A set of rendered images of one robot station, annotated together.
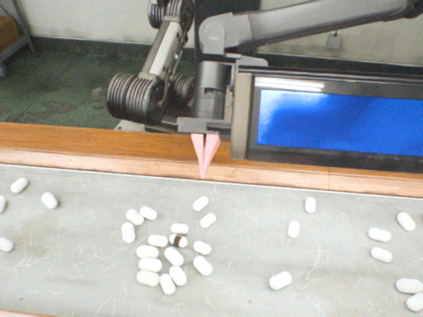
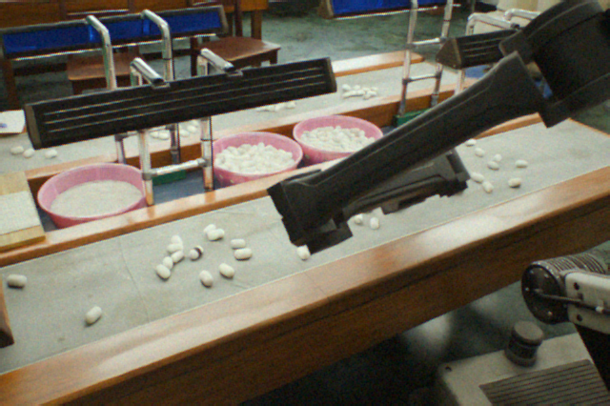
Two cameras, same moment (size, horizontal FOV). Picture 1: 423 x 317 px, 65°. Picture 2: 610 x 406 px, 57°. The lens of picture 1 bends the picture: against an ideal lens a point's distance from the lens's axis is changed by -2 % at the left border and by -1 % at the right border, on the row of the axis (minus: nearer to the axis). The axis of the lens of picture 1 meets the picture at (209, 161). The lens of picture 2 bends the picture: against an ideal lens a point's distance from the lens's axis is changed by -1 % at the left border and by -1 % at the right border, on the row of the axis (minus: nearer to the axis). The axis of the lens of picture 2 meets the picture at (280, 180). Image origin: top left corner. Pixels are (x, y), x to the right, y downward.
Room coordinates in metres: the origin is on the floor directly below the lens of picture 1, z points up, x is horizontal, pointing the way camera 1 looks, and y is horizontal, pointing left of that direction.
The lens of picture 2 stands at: (1.16, -0.81, 1.47)
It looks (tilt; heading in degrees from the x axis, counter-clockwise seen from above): 29 degrees down; 144
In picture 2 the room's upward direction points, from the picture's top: 1 degrees clockwise
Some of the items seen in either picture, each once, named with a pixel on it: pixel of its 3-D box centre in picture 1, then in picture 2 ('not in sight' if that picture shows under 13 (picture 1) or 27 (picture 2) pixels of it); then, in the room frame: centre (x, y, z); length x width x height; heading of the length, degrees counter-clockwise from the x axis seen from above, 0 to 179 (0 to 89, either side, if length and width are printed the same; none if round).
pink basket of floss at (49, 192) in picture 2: not in sight; (97, 204); (-0.08, -0.47, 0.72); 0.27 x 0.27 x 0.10
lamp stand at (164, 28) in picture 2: not in sight; (134, 100); (-0.26, -0.27, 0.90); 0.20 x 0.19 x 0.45; 84
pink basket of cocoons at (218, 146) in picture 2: not in sight; (254, 166); (-0.03, -0.03, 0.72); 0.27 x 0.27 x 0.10
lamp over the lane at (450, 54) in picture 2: not in sight; (532, 37); (0.33, 0.63, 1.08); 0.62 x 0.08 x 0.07; 84
